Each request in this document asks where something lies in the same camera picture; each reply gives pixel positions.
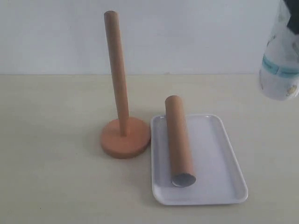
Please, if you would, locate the brown cardboard tube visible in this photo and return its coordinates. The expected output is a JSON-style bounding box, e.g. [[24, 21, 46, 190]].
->
[[165, 95, 196, 188]]

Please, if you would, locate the printed white paper towel roll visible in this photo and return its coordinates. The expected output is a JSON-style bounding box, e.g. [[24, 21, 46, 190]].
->
[[258, 0, 299, 101]]

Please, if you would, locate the wooden paper towel holder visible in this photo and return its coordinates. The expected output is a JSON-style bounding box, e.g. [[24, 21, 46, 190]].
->
[[100, 11, 151, 159]]

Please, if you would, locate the white rectangular plastic tray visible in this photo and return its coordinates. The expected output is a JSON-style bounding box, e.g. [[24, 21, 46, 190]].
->
[[150, 114, 248, 206]]

